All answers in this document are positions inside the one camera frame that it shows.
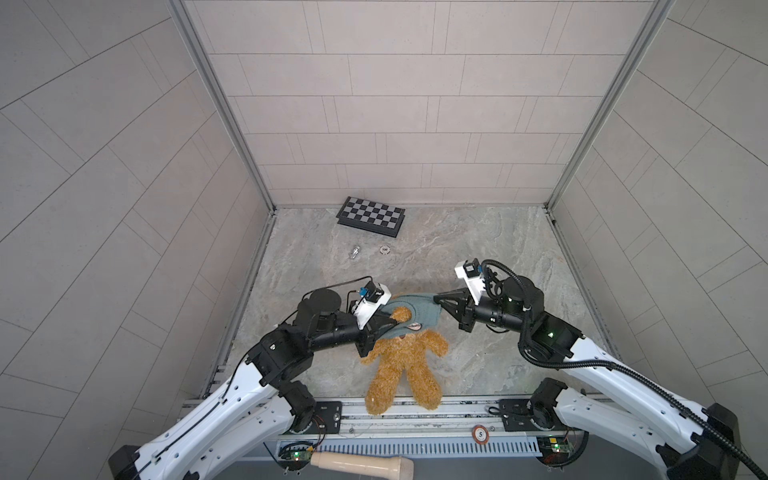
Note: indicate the left green circuit board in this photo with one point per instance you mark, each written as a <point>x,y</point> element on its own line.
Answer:
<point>295,456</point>

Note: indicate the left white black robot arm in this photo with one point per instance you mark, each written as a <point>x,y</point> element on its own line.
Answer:
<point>263,397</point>

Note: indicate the grey-green teddy sweater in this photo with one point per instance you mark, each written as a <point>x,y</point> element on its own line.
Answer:
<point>425,314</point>

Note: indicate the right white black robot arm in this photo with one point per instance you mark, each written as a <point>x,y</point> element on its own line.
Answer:
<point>680,437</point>

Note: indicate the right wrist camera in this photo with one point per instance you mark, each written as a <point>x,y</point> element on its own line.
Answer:
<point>470,271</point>

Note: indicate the round red white sticker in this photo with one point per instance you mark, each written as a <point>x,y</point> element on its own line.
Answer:
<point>480,434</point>

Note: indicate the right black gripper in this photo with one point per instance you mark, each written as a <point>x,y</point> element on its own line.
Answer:
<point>465,313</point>

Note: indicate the beige wooden handle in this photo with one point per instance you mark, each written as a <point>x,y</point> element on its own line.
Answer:
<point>393,468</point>

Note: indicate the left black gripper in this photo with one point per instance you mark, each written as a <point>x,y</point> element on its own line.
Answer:
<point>366,338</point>

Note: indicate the folded black white chessboard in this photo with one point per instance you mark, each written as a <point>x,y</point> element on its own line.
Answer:
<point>371,216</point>

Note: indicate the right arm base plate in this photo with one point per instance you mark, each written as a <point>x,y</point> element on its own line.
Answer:
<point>527,415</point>

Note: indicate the aluminium mounting rail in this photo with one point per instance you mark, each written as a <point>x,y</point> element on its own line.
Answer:
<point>420,414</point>

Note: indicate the green circuit board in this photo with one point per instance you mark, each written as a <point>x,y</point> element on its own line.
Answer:
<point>554,450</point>
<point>295,456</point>

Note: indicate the right green circuit board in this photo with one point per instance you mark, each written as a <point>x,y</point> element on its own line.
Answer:
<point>554,450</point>

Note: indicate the tan teddy bear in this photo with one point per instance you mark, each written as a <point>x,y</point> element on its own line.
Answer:
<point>405,355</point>

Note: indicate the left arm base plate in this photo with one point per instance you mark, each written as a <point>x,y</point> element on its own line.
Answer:
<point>327,419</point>

